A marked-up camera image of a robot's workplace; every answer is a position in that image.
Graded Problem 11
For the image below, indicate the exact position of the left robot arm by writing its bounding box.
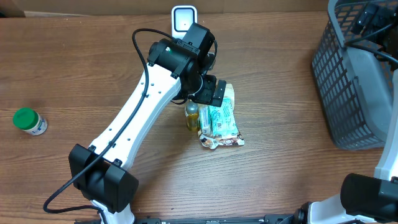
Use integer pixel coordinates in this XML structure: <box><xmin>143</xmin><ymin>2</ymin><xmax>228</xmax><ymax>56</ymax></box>
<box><xmin>68</xmin><ymin>23</ymin><xmax>226</xmax><ymax>223</ymax></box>

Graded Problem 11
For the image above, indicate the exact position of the green lid white jar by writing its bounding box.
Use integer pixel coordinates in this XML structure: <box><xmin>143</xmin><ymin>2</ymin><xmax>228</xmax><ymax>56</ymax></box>
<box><xmin>12</xmin><ymin>108</ymin><xmax>48</xmax><ymax>136</ymax></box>

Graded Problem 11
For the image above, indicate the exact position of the small white teal box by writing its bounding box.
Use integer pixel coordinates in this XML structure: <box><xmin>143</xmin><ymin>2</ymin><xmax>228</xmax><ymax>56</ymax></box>
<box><xmin>199</xmin><ymin>105</ymin><xmax>212</xmax><ymax>136</ymax></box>

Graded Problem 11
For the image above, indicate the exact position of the teal snack package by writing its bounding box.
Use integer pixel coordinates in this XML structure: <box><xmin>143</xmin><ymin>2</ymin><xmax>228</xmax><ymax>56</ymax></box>
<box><xmin>209</xmin><ymin>98</ymin><xmax>239</xmax><ymax>139</ymax></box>

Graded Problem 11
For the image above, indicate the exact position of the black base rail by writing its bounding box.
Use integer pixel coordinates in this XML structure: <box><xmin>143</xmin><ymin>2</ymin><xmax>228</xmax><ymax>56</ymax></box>
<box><xmin>74</xmin><ymin>213</ymin><xmax>299</xmax><ymax>224</ymax></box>

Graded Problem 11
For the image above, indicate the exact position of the grey plastic basket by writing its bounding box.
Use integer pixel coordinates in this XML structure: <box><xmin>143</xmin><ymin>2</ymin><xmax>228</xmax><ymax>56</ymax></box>
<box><xmin>311</xmin><ymin>0</ymin><xmax>397</xmax><ymax>150</ymax></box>

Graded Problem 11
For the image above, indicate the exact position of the brown beige snack pouch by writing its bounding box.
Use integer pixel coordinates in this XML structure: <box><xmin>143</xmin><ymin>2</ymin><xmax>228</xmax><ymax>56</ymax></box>
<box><xmin>198</xmin><ymin>83</ymin><xmax>245</xmax><ymax>150</ymax></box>

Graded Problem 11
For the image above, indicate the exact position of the white barcode scanner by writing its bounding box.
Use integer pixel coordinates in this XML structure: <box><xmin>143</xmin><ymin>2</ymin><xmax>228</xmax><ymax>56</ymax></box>
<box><xmin>171</xmin><ymin>5</ymin><xmax>198</xmax><ymax>39</ymax></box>

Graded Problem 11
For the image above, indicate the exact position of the yellow liquid bottle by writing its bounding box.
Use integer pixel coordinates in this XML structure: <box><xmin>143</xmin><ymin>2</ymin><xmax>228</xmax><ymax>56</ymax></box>
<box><xmin>185</xmin><ymin>100</ymin><xmax>200</xmax><ymax>133</ymax></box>

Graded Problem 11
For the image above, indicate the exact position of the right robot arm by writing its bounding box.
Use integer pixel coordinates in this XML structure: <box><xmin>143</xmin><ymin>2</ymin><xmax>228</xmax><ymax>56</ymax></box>
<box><xmin>260</xmin><ymin>1</ymin><xmax>397</xmax><ymax>223</ymax></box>

